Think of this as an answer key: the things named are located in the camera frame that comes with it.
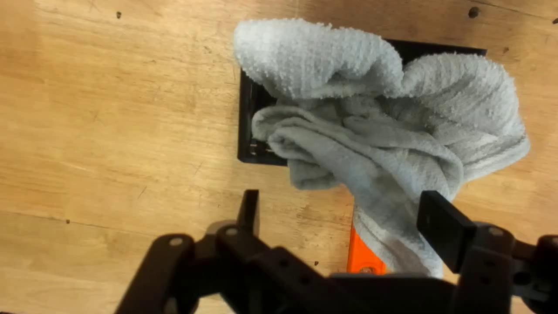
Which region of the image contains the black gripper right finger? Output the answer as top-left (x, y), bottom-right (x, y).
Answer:
top-left (414, 190), bottom-right (477, 276)

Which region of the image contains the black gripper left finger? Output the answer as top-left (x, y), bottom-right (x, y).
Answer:
top-left (233, 188), bottom-right (261, 237)

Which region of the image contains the white terry towel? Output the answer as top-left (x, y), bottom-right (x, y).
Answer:
top-left (231, 17), bottom-right (531, 279)

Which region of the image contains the black perforated box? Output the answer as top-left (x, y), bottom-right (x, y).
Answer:
top-left (235, 38), bottom-right (487, 167)

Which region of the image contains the flat orange strip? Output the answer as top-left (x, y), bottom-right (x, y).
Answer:
top-left (344, 225), bottom-right (388, 276)

